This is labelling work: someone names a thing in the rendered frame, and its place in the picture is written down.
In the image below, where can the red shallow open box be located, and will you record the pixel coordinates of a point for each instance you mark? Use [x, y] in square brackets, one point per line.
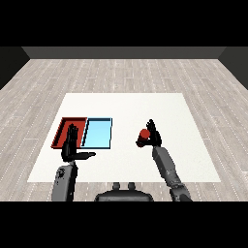
[67, 132]

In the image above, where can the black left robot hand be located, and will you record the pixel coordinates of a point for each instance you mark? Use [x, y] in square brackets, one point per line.
[69, 151]

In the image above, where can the small red can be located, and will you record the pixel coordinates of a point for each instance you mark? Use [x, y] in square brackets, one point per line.
[142, 137]

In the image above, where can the dark grey robot body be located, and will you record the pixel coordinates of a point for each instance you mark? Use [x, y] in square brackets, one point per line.
[123, 194]

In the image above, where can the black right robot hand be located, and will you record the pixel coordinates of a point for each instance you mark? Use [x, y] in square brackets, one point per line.
[154, 135]

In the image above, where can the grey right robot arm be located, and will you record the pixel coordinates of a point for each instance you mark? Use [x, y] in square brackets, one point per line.
[169, 172]

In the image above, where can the light blue shallow open box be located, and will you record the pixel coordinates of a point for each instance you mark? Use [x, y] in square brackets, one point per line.
[97, 132]

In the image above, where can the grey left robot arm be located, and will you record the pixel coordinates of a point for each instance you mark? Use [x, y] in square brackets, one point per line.
[64, 182]

